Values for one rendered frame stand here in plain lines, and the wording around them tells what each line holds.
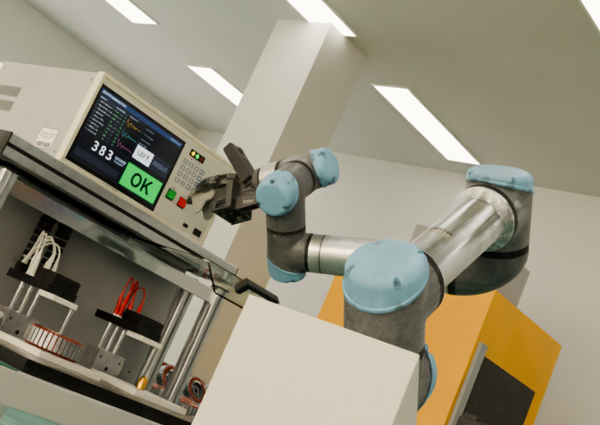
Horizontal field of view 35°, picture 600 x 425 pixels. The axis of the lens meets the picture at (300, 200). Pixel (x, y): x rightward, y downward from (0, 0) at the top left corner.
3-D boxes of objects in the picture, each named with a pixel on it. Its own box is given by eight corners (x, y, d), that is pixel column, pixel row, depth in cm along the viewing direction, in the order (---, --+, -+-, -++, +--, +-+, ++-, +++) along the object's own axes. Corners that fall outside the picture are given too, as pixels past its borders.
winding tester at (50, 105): (201, 248, 216) (238, 168, 221) (58, 162, 185) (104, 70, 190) (100, 218, 242) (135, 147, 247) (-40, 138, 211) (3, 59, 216)
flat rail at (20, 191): (213, 305, 218) (220, 293, 218) (0, 189, 173) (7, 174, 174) (211, 304, 218) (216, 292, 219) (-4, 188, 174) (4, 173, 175)
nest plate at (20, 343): (99, 381, 176) (102, 375, 176) (37, 357, 165) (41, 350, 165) (54, 359, 186) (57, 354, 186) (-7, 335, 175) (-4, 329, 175)
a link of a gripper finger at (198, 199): (175, 215, 199) (209, 205, 194) (178, 190, 202) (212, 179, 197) (185, 221, 201) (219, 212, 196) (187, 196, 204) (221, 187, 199)
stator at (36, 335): (89, 369, 176) (98, 351, 177) (43, 351, 168) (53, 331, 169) (55, 353, 183) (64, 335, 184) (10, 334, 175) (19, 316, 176)
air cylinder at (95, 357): (114, 382, 203) (126, 358, 205) (89, 372, 198) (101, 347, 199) (100, 375, 207) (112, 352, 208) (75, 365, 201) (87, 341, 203)
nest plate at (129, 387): (185, 415, 193) (187, 410, 193) (134, 395, 182) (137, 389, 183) (139, 393, 203) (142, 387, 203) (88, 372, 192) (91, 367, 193)
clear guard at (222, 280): (287, 333, 199) (298, 307, 201) (215, 293, 182) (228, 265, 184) (186, 297, 221) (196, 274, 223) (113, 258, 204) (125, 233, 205)
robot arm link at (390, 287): (402, 379, 129) (539, 241, 172) (405, 279, 124) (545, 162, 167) (326, 356, 135) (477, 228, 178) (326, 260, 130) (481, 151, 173)
